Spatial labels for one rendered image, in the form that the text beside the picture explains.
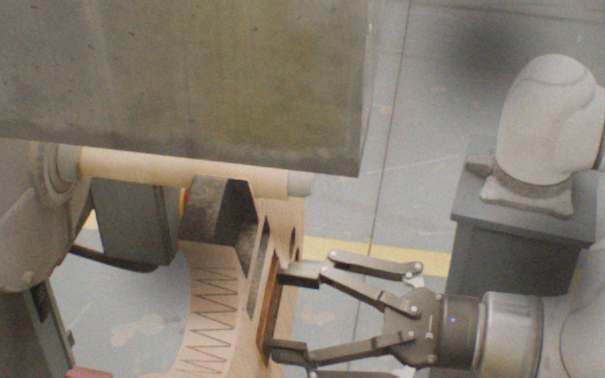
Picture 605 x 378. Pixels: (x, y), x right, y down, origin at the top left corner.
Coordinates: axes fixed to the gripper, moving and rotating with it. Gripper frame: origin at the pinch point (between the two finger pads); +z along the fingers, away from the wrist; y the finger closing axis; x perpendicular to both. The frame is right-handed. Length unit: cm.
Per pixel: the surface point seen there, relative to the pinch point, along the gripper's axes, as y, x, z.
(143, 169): 4.0, 19.5, 9.6
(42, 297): 4.8, -24.7, 37.6
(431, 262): 69, -144, -20
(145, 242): 11.7, -15.4, 21.0
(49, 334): 1.3, -31.5, 38.2
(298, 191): 4.0, 18.7, -3.4
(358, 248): 71, -144, 3
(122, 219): 13.1, -12.1, 23.6
